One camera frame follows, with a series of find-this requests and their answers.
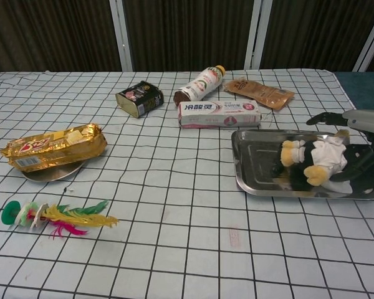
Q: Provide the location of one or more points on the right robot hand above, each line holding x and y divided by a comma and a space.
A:
367, 121

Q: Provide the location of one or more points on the black white cow plush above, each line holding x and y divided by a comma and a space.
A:
327, 152

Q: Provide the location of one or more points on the gold foil snack packet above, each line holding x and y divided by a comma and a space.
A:
56, 146

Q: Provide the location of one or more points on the brown sauce pouch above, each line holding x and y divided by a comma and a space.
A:
258, 92

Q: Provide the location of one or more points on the rectangular steel tray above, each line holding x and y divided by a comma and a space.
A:
255, 155

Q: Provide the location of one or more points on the white pink toothpaste box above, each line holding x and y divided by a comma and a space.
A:
218, 113

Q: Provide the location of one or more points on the white pink drink bottle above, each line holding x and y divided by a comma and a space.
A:
201, 82

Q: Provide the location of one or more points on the white checkered tablecloth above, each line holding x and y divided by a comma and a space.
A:
174, 218

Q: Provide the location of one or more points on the black luncheon meat can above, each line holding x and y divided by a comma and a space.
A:
140, 98

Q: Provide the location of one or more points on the round steel plate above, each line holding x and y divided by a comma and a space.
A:
59, 172

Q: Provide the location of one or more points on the colourful feather shuttlecock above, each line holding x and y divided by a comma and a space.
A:
65, 216

